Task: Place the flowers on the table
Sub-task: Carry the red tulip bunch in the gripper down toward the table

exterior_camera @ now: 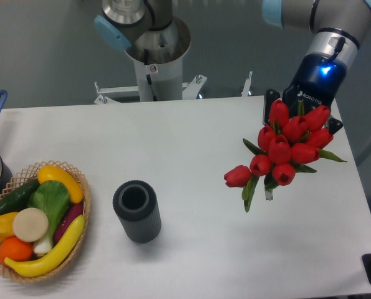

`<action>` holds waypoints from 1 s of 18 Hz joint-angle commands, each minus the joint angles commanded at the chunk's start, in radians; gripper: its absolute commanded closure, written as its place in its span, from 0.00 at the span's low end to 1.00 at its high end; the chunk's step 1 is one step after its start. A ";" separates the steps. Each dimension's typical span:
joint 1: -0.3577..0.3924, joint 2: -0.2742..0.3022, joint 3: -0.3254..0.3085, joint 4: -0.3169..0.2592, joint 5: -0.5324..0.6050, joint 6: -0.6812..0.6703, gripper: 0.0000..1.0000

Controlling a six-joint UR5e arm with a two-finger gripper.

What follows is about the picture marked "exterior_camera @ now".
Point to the red tulip bouquet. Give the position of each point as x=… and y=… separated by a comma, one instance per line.
x=286, y=146

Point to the green bok choy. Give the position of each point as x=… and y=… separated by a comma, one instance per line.
x=51, y=197

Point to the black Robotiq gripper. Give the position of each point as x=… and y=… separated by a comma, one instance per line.
x=315, y=83

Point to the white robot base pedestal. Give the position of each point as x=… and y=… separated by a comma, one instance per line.
x=156, y=41

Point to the yellow banana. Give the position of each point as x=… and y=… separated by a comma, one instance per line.
x=55, y=257

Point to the green cucumber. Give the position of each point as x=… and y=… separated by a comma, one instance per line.
x=17, y=199

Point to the beige round mushroom cap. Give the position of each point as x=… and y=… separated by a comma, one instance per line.
x=30, y=224

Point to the purple eggplant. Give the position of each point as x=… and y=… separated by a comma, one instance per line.
x=73, y=212

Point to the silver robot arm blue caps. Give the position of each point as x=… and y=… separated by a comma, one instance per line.
x=339, y=28

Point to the orange fruit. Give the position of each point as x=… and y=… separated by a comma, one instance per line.
x=15, y=249

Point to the dark grey ribbed vase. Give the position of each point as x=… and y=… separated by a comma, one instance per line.
x=136, y=206

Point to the yellow bell pepper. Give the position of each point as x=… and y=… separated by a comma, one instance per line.
x=6, y=225

